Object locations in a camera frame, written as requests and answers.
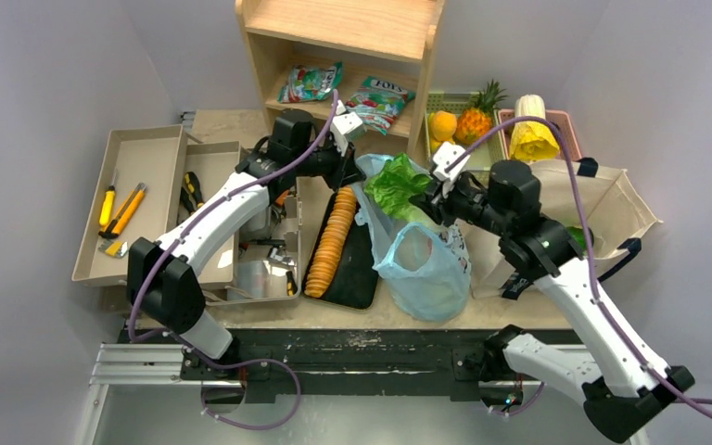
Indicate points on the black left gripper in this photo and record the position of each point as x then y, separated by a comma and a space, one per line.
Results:
345, 171

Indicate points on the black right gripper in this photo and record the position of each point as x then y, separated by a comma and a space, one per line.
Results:
432, 200

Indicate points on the green lettuce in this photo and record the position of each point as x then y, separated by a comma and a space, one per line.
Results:
392, 187

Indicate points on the pineapple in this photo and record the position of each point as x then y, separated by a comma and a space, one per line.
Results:
477, 119

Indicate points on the light blue plastic grocery bag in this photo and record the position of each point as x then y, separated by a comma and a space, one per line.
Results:
427, 269

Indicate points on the orange fruit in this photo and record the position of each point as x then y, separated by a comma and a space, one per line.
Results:
442, 125

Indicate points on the yellow white napa cabbage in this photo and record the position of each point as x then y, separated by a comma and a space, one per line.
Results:
532, 141

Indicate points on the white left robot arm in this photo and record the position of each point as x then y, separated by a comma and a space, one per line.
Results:
162, 275

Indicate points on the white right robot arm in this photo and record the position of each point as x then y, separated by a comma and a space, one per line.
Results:
620, 383

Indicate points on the green plastic basket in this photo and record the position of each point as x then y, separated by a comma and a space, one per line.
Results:
483, 157

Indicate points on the orange spiral bread loaf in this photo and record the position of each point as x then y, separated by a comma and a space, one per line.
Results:
327, 256

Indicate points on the orange hex key holder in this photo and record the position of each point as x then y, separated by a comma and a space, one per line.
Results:
280, 201

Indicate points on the right candy bag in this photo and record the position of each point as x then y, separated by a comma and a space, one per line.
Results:
379, 102

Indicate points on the candy bag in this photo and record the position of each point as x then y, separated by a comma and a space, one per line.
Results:
379, 102
308, 83

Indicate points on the left candy bag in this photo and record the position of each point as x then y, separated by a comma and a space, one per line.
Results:
308, 83

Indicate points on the grey open toolbox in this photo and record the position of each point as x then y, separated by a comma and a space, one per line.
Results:
251, 266

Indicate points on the black rectangular tray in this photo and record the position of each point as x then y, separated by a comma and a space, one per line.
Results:
355, 281

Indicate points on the green bottle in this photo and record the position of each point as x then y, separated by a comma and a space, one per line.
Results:
578, 235

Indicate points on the pink plastic basket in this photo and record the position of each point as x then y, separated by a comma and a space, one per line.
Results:
562, 120

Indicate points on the stubby black yellow screwdriver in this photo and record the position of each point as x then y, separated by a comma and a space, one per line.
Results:
291, 284

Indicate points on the beige canvas tote bag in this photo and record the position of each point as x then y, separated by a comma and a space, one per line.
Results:
616, 215

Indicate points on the wooden shelf unit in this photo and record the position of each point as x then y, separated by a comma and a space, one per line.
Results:
395, 41

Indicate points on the beige toolbox tray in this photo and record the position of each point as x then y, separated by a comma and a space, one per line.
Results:
157, 157

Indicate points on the yellow utility knife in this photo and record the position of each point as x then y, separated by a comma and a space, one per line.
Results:
115, 227

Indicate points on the small yellow screwdriver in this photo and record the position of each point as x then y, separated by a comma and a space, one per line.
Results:
108, 202

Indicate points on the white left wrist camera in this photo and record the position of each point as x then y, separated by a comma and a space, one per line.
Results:
346, 127

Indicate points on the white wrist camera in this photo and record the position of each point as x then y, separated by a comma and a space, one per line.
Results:
346, 127
448, 162

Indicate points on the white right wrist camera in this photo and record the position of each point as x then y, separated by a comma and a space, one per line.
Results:
448, 162

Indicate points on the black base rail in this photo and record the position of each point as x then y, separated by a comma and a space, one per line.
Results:
358, 362

